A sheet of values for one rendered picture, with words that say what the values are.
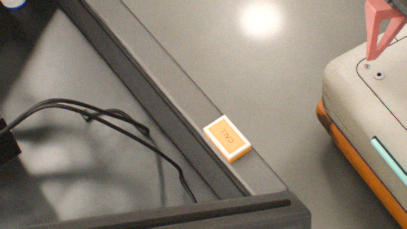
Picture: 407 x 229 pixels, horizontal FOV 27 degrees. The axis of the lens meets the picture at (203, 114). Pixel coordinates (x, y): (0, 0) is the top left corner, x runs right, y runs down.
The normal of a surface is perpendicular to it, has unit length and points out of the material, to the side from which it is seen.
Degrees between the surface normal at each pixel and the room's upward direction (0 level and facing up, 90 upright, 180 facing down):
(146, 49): 0
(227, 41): 0
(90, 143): 0
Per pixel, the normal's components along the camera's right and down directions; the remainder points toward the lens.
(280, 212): 0.48, -0.76
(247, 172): -0.11, -0.55
